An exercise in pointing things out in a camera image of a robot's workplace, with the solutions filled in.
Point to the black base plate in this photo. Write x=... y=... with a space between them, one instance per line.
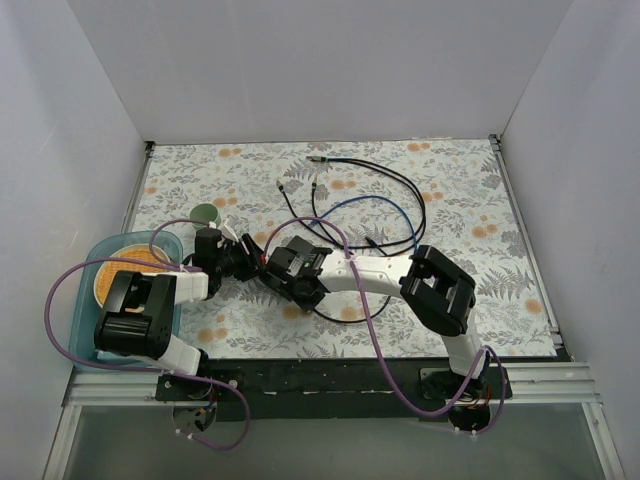
x=328 y=388

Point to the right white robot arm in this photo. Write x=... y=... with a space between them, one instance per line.
x=439 y=293

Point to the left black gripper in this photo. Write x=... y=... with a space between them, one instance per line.
x=240 y=256

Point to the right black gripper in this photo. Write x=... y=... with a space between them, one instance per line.
x=275 y=265

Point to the green cup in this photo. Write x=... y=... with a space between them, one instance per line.
x=203 y=214

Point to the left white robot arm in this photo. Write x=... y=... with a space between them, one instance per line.
x=186 y=284

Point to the orange woven plate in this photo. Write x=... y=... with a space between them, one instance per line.
x=108 y=270

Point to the teal plastic tray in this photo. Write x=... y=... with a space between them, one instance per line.
x=99 y=335

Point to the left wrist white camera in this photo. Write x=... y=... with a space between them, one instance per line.
x=228 y=232

